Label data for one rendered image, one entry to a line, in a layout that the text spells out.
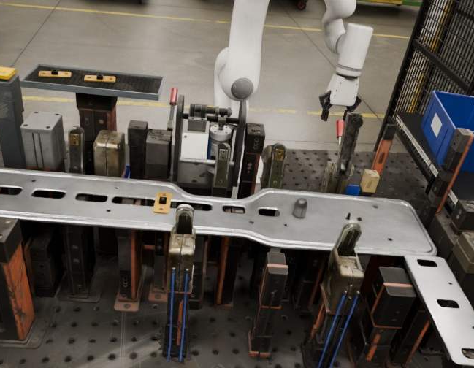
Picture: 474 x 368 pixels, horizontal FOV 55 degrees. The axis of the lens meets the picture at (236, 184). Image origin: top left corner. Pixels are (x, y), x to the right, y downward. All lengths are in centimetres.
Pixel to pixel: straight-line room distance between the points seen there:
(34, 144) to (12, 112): 22
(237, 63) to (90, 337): 87
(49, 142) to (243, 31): 64
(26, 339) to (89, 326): 14
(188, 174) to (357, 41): 69
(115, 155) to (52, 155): 16
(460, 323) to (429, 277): 13
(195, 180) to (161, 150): 14
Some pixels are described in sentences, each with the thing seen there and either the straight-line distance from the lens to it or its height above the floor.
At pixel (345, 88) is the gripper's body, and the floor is 114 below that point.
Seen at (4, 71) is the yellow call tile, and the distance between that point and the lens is 145.
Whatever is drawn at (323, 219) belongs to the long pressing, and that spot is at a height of 100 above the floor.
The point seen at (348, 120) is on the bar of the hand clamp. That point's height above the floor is 120.
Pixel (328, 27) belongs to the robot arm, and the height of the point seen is 131.
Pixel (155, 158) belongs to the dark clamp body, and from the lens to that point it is 125.
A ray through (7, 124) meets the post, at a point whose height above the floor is 101.
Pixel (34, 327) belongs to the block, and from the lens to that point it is 128.
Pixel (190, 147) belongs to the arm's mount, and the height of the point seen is 79.
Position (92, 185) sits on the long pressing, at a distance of 120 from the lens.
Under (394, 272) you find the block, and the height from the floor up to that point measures 98.
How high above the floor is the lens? 168
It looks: 34 degrees down
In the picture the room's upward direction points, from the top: 8 degrees clockwise
